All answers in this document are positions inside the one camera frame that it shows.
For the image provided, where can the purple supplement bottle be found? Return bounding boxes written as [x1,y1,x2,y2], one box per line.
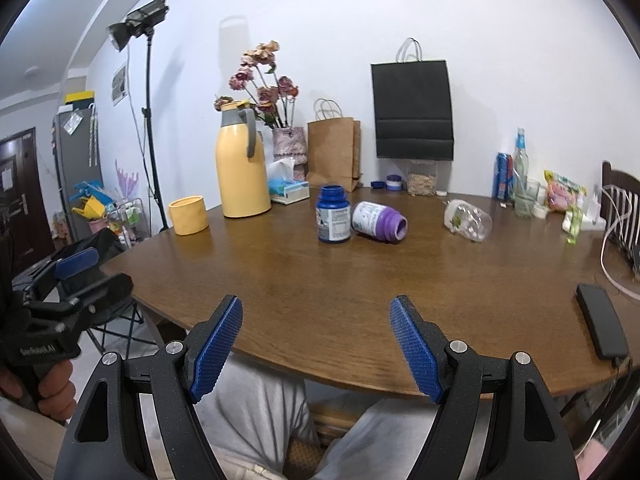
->
[352,200,408,243]

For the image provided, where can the yellow cup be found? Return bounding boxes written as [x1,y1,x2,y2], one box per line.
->
[168,195,208,236]

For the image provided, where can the person's left hand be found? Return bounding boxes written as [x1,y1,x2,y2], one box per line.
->
[1,360,77,422]

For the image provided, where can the dark wooden door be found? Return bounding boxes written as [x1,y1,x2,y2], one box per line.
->
[0,128,54,276]

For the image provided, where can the person's grey trousers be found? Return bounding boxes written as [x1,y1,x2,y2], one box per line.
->
[196,353,437,479]

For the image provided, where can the grey refrigerator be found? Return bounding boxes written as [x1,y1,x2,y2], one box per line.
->
[52,105,103,242]

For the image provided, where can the black phone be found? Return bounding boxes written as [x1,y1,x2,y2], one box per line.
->
[575,283,629,362]

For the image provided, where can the yellow thermos jug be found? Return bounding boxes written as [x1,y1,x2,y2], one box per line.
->
[215,101,271,219]

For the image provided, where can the tissue box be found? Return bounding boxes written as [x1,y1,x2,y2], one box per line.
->
[268,179,310,205]

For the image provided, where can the clear plastic bottle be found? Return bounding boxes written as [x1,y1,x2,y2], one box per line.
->
[444,200,492,243]

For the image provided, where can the blue supplement bottle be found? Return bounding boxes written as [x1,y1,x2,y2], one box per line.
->
[316,184,352,244]

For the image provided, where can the pink patterned vase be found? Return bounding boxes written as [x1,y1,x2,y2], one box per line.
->
[272,127,308,165]

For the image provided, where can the drinking glass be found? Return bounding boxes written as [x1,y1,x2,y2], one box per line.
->
[514,179,540,218]

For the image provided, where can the blue soda can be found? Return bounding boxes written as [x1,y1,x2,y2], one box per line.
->
[492,153,513,202]

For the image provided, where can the clear glass bottle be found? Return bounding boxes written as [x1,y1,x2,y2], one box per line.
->
[511,128,529,198]

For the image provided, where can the pink flower bouquet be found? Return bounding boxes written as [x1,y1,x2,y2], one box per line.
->
[228,40,299,129]

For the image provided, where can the studio light on stand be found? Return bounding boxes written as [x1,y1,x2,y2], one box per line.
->
[107,0,169,232]

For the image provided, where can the pink snack bag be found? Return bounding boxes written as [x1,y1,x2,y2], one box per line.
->
[544,170,587,212]

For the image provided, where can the clear jar with nuts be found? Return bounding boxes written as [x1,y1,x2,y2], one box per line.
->
[406,160,437,196]

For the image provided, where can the small purple white jar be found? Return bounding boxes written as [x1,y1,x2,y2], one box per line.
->
[385,174,404,192]

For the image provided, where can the brown paper bag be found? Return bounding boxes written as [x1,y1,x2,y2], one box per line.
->
[307,99,361,193]

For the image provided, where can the wooden chair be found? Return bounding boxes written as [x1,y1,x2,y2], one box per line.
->
[601,162,640,278]

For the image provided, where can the white cable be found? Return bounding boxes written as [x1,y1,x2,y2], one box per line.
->
[598,184,640,304]

